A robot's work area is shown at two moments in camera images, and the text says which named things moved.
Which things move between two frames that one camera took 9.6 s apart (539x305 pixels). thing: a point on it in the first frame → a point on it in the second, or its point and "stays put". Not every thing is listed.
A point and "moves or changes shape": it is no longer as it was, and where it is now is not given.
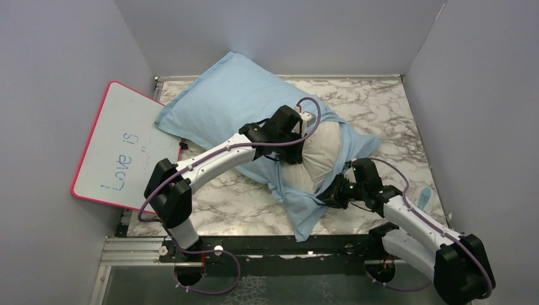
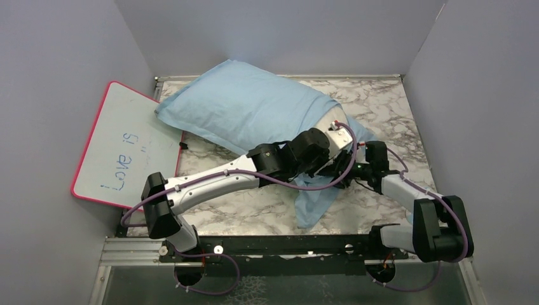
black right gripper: x=332 y=196 → x=345 y=157
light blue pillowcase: x=236 y=93 moves or changes shape
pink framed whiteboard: x=122 y=150 stays put
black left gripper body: x=288 y=152 → x=311 y=168
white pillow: x=321 y=152 moves or changes shape
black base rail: x=266 y=256 stays put
